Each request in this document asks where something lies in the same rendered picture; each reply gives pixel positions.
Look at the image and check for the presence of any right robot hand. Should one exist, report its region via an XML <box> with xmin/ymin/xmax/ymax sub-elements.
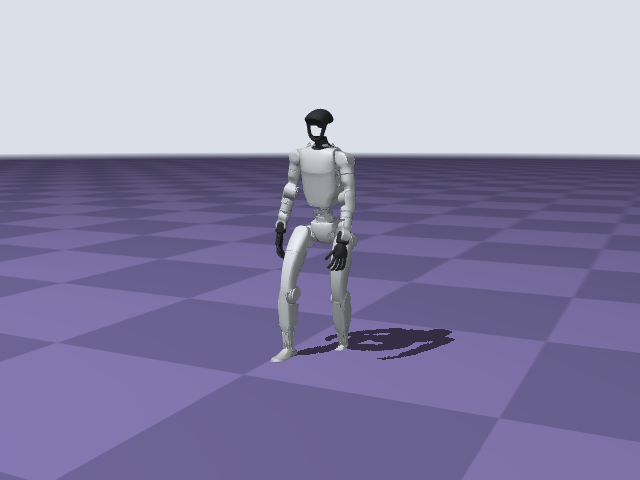
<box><xmin>275</xmin><ymin>222</ymin><xmax>286</xmax><ymax>259</ymax></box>

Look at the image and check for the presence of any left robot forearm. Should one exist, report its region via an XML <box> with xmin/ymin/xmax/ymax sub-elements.
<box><xmin>338</xmin><ymin>191</ymin><xmax>356</xmax><ymax>241</ymax></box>

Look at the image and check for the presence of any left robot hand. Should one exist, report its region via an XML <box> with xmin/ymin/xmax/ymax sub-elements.
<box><xmin>325</xmin><ymin>231</ymin><xmax>349</xmax><ymax>271</ymax></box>

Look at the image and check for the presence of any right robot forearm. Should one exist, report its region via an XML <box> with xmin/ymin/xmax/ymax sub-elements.
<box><xmin>276</xmin><ymin>184</ymin><xmax>294</xmax><ymax>230</ymax></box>

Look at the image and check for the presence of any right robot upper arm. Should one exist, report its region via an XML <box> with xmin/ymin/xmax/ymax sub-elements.
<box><xmin>284</xmin><ymin>149</ymin><xmax>302</xmax><ymax>198</ymax></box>

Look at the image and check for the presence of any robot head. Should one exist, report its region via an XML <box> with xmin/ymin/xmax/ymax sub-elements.
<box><xmin>305</xmin><ymin>109</ymin><xmax>333</xmax><ymax>150</ymax></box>

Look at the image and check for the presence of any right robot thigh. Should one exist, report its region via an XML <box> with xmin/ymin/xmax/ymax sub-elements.
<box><xmin>280</xmin><ymin>225</ymin><xmax>315</xmax><ymax>303</ymax></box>

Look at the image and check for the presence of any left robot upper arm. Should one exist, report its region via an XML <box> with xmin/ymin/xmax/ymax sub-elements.
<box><xmin>335</xmin><ymin>151</ymin><xmax>355</xmax><ymax>205</ymax></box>

